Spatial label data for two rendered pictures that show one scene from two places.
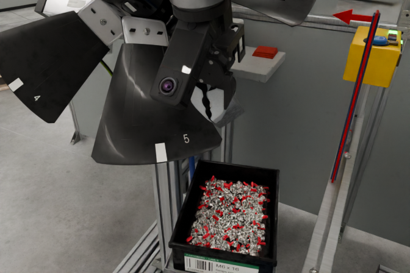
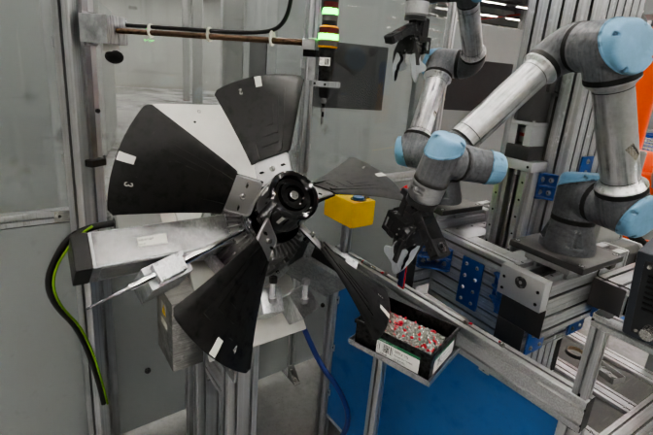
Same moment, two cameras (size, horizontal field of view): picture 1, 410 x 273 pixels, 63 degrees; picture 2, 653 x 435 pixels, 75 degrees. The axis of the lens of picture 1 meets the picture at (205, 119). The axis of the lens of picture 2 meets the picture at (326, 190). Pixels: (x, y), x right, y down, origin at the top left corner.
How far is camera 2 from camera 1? 0.97 m
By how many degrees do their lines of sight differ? 60
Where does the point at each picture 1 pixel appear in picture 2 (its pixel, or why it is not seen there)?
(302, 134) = not seen: hidden behind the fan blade
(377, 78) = (367, 220)
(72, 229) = not seen: outside the picture
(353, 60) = (356, 214)
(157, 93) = (440, 252)
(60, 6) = (125, 250)
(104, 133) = (366, 317)
